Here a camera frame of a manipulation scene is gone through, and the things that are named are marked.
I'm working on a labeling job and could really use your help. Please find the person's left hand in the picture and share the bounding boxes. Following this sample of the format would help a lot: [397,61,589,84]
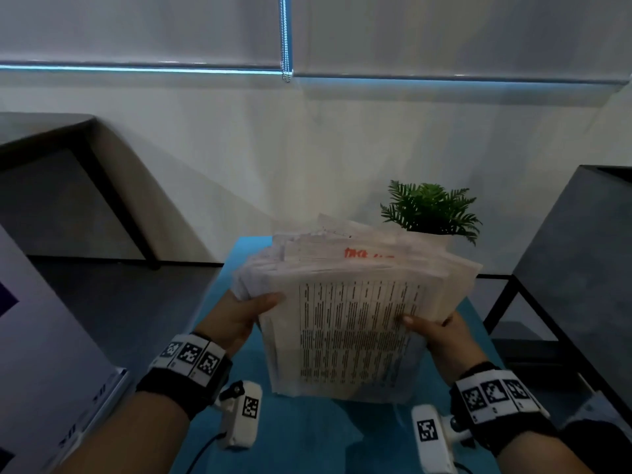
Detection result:
[195,290,285,359]

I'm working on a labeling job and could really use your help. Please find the person's right hand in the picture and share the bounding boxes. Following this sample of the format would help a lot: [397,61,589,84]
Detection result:
[402,310,490,386]

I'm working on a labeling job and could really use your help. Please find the stack of collected papers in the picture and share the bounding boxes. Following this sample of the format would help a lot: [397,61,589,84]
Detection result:
[230,214,484,406]

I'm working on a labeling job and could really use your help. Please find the person's right forearm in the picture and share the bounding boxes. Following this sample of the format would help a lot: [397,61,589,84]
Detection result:
[496,431,593,474]

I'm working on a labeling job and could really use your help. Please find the person's left forearm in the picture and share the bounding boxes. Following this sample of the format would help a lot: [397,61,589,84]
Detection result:
[54,392,191,474]

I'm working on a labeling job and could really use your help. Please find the person's black trouser leg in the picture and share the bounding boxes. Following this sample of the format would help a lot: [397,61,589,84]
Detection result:
[560,419,632,474]

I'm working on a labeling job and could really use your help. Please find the black right wristband marker tags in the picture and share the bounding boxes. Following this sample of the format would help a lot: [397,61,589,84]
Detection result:
[450,362,559,455]

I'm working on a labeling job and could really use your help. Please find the green potted fern plant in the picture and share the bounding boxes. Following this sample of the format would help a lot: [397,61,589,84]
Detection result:
[380,180,483,248]

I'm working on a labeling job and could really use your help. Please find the dark grey black-framed desk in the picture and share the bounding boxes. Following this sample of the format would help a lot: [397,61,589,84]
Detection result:
[0,112,161,271]

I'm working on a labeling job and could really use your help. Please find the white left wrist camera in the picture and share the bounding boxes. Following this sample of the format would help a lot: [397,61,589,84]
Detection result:
[217,379,263,451]

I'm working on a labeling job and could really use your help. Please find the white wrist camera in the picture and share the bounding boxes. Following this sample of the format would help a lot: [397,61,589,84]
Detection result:
[217,379,263,451]
[411,404,475,474]

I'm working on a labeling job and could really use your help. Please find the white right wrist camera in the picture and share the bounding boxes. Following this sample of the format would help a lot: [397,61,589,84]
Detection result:
[411,404,475,474]

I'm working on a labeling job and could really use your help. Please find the black left camera cable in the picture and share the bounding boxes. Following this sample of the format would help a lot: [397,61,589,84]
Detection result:
[185,431,226,474]

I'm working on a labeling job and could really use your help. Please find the white bead blind chain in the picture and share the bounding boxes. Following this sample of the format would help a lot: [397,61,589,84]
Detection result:
[278,0,295,84]

